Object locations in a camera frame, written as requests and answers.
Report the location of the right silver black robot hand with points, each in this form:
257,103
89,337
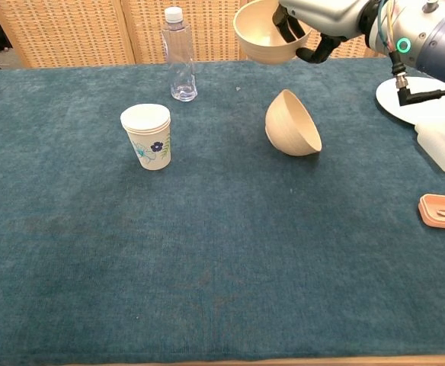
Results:
321,11

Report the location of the beige bowl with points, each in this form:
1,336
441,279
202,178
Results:
287,126
260,49

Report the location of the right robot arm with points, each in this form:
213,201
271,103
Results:
436,42

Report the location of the white round plate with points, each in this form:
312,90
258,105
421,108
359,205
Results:
428,108

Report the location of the white floral paper cup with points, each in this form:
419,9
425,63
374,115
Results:
150,152

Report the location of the clear plastic water bottle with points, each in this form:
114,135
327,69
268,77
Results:
182,57

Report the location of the pink cutlery tray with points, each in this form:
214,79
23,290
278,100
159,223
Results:
430,213

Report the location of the blue table cloth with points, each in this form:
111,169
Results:
169,248

